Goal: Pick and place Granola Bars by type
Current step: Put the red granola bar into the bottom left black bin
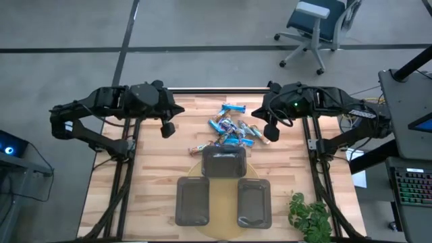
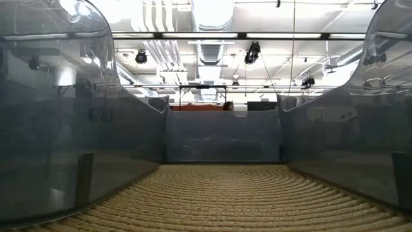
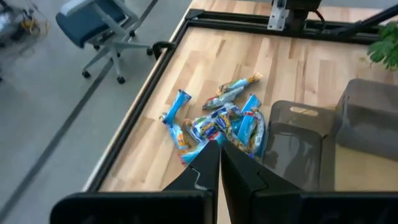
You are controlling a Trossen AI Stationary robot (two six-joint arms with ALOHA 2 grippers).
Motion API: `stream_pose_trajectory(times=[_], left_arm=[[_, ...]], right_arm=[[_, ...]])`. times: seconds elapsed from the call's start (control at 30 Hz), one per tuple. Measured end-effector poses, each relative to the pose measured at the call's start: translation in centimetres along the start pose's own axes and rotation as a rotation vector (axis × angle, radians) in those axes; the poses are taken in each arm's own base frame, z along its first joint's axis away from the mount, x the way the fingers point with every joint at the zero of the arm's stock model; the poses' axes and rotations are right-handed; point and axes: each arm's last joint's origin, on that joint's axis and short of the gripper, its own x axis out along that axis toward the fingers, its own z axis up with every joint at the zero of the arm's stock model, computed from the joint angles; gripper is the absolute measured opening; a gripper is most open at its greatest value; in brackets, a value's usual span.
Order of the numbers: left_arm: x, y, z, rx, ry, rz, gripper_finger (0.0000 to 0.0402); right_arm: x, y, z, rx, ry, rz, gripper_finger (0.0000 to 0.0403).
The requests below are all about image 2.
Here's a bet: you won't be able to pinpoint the orange partition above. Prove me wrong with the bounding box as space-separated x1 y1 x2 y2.
170 103 225 112

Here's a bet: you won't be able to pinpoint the clear grey plastic tray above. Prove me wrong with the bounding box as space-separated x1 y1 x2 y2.
277 0 412 214
164 103 283 163
0 0 170 226

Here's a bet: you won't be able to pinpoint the black monitor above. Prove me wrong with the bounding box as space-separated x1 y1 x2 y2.
247 101 278 111

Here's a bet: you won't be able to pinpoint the long ceiling light strip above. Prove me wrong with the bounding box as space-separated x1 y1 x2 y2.
111 31 368 41

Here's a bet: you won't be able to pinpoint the round woven straw placemat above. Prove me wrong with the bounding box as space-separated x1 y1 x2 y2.
19 163 412 232

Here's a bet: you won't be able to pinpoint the black metal gantry frame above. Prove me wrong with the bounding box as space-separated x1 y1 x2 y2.
178 84 228 111

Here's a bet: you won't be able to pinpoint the silver ventilation duct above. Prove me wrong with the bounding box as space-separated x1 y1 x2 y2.
189 0 236 66

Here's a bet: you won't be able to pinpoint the thin hanging cable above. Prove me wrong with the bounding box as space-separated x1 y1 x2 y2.
288 0 296 95

